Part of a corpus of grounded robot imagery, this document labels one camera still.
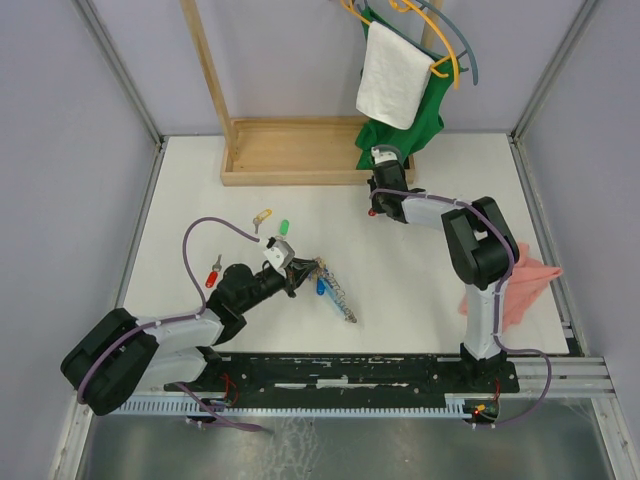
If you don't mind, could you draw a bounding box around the metal keyring holder with keys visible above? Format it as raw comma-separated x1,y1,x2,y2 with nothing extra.
312,257,358,324

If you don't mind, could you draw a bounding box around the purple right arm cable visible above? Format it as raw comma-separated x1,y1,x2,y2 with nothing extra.
368,144,553,426

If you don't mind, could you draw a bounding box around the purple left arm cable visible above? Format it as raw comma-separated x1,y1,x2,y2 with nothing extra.
77,216,269,406

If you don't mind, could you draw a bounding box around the key with light green tag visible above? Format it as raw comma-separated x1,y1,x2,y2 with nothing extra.
279,219,290,237

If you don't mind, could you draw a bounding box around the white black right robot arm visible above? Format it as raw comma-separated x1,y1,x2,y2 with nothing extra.
368,160,519,391

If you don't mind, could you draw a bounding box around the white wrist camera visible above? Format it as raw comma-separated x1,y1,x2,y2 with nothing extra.
264,237,295,271
371,146,401,165

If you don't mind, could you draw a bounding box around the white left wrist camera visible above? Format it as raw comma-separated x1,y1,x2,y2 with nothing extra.
264,237,295,271

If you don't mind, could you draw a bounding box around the green shirt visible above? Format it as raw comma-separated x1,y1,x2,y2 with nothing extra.
355,6,454,170

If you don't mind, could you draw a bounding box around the key with yellow tag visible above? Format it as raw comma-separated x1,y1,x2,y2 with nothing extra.
252,209,273,235

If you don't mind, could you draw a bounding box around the pink cloth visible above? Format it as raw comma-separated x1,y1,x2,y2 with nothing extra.
459,241,564,334

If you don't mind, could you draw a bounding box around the white towel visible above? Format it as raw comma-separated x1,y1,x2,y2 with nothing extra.
356,21,434,130

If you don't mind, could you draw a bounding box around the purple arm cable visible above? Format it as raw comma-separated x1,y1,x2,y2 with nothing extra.
77,216,269,406
368,144,553,426

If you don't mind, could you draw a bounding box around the wooden clothes rack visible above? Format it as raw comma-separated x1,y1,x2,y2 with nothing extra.
179,0,445,188

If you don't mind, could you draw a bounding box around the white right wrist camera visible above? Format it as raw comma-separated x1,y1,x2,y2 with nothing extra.
371,146,401,165

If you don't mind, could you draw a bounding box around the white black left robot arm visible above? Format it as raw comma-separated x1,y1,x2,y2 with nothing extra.
60,258,320,416

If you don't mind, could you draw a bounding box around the grey clothes hanger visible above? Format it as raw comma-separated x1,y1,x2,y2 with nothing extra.
354,0,479,86

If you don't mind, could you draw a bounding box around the yellow clothes hanger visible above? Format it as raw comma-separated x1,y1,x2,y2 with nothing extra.
340,1,460,89

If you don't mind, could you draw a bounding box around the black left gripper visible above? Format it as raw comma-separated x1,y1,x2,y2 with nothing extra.
237,257,319,313

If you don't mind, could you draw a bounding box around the white cable duct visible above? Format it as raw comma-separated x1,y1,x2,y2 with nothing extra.
107,394,476,417

